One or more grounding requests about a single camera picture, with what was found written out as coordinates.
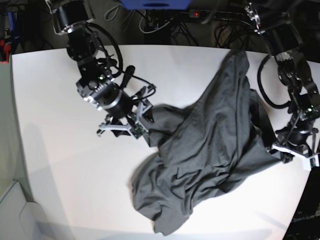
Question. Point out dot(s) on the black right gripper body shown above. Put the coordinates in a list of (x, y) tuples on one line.
[(117, 103)]

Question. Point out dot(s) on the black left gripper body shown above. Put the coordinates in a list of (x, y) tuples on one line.
[(297, 137)]

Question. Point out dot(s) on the dark grey t-shirt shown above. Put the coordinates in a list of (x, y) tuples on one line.
[(205, 150)]

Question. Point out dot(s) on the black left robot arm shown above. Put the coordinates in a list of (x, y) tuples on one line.
[(272, 21)]

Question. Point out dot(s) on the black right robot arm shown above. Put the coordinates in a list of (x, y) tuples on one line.
[(103, 76)]

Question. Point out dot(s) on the blue box overhead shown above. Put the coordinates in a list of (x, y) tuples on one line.
[(155, 4)]

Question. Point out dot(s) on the black power strip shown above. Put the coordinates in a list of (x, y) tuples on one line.
[(205, 16)]

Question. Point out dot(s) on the blue orange clamp tool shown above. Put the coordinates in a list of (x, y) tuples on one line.
[(7, 36)]

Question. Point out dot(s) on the grey bin corner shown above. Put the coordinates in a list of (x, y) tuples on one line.
[(18, 217)]

